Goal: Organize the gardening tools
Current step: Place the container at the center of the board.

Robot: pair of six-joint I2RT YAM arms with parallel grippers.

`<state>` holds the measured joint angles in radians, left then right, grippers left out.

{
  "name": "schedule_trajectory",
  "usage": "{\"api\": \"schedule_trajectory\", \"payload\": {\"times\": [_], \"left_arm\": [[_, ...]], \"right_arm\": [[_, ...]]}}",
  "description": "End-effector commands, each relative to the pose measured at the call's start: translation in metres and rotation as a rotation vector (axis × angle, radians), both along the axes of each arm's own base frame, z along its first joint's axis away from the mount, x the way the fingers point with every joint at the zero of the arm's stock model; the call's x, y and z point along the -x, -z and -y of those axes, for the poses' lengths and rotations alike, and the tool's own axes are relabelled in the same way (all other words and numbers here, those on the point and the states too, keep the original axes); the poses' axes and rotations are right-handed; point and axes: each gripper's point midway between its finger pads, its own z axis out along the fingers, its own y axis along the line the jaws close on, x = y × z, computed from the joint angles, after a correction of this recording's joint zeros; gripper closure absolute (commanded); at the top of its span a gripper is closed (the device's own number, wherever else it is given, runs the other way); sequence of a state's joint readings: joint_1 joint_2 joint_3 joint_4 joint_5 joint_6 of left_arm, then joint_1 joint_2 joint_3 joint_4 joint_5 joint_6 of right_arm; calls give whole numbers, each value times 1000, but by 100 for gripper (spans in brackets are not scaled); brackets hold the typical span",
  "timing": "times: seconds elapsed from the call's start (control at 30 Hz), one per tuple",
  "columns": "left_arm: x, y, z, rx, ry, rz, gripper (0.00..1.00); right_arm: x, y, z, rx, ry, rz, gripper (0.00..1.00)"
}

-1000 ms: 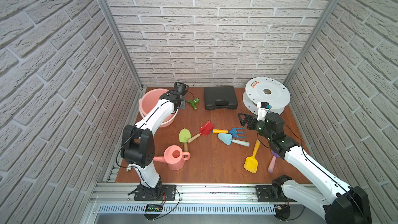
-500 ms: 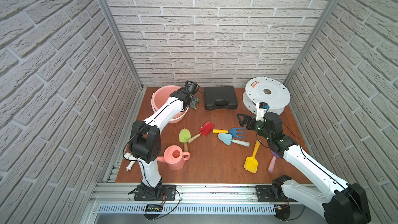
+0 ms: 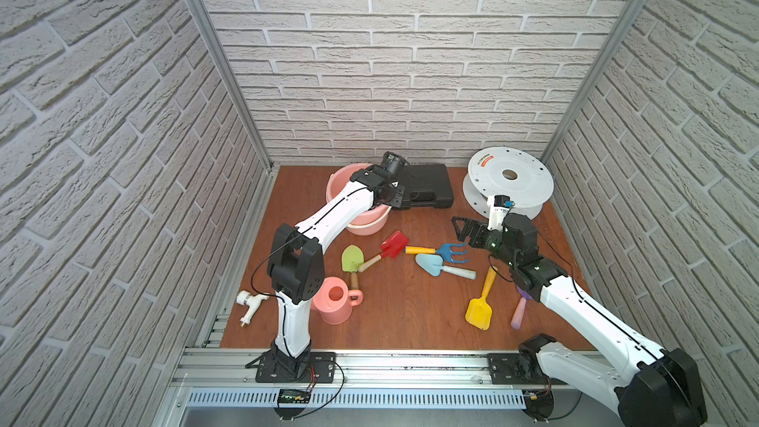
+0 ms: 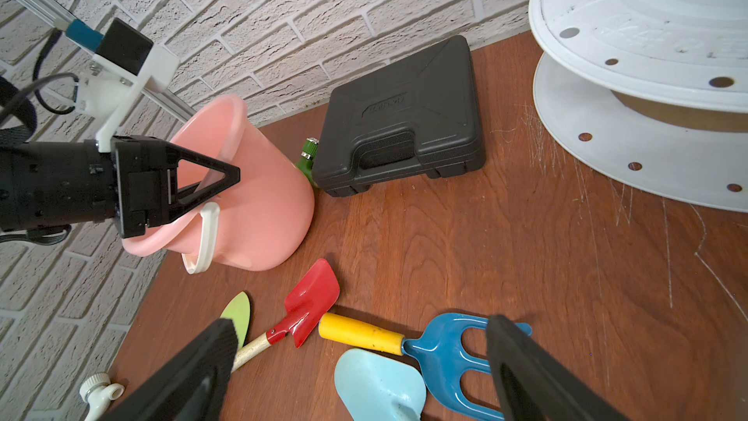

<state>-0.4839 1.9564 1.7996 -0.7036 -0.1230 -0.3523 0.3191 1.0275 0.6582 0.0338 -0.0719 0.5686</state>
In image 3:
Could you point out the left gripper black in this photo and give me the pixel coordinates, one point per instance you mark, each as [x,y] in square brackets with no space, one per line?
[394,195]

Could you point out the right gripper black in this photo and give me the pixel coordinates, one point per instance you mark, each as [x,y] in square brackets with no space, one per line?
[480,228]

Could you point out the blue rake yellow handle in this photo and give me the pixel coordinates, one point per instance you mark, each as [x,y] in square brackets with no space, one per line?
[450,252]

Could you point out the light blue trowel white handle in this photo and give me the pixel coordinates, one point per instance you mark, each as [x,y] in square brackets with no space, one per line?
[434,265]

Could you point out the red shovel wooden handle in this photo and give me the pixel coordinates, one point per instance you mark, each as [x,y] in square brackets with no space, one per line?
[390,248]

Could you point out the green trowel wooden handle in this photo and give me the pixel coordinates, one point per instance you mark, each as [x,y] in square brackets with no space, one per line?
[351,259]

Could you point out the pink watering can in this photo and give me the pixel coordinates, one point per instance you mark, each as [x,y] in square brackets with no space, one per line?
[334,301]

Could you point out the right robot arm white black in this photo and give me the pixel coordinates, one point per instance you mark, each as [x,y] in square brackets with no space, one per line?
[644,383]

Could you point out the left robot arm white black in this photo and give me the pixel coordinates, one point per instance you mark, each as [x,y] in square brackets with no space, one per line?
[296,265]

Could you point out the black plastic tool case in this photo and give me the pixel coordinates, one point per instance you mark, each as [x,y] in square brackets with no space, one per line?
[426,186]

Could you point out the white empty filament spool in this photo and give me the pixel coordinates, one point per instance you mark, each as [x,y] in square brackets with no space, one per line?
[508,172]

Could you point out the yellow plastic scoop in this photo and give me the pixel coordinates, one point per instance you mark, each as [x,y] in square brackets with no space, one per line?
[479,312]

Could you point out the white plastic faucet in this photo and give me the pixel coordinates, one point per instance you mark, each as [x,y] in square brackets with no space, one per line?
[252,303]

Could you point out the right controller board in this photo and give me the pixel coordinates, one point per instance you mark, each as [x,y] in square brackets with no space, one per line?
[539,405]

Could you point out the controller board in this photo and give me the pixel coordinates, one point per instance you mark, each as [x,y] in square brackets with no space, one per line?
[294,396]
[539,405]

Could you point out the left controller board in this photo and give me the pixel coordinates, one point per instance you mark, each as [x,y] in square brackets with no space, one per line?
[294,396]

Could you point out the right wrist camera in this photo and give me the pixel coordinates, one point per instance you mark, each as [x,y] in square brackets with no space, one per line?
[499,207]

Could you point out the purple trowel pink handle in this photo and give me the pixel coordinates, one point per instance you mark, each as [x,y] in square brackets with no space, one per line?
[519,312]

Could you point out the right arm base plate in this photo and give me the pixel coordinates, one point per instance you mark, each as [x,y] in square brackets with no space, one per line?
[514,368]

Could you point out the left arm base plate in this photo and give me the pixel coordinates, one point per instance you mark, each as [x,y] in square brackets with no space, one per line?
[314,367]

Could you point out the aluminium front rail frame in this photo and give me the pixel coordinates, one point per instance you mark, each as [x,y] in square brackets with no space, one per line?
[402,379]

